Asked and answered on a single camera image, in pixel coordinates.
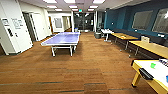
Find dark side doorway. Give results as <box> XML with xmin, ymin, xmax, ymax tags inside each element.
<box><xmin>21</xmin><ymin>12</ymin><xmax>37</xmax><ymax>43</ymax></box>

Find dark glass hallway doors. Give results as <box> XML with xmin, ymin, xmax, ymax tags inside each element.
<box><xmin>73</xmin><ymin>12</ymin><xmax>96</xmax><ymax>33</ymax></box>

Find small white table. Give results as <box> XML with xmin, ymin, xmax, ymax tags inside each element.
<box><xmin>100</xmin><ymin>28</ymin><xmax>114</xmax><ymax>43</ymax></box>

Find white wall notices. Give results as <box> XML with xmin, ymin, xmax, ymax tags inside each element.
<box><xmin>1</xmin><ymin>18</ymin><xmax>25</xmax><ymax>30</ymax></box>

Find yellow air hockey table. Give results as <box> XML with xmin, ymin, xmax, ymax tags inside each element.
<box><xmin>130</xmin><ymin>58</ymin><xmax>168</xmax><ymax>94</ymax></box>

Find dark trash bin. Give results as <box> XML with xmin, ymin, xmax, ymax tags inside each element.
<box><xmin>94</xmin><ymin>31</ymin><xmax>102</xmax><ymax>40</ymax></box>

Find large wall window panel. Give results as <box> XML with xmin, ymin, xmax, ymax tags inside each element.
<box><xmin>152</xmin><ymin>7</ymin><xmax>168</xmax><ymax>35</ymax></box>
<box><xmin>131</xmin><ymin>9</ymin><xmax>154</xmax><ymax>31</ymax></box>

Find blue bowl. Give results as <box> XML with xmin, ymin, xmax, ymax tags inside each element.
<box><xmin>164</xmin><ymin>75</ymin><xmax>168</xmax><ymax>83</ymax></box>

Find blue ping-pong table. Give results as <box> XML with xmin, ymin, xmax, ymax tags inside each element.
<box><xmin>40</xmin><ymin>31</ymin><xmax>82</xmax><ymax>57</ymax></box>

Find small beige box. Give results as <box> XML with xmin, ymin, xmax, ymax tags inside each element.
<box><xmin>140</xmin><ymin>35</ymin><xmax>150</xmax><ymax>44</ymax></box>

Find small green object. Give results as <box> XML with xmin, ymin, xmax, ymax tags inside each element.
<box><xmin>149</xmin><ymin>62</ymin><xmax>157</xmax><ymax>70</ymax></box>

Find black wall card reader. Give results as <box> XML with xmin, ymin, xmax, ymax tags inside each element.
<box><xmin>6</xmin><ymin>27</ymin><xmax>14</xmax><ymax>38</ymax></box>

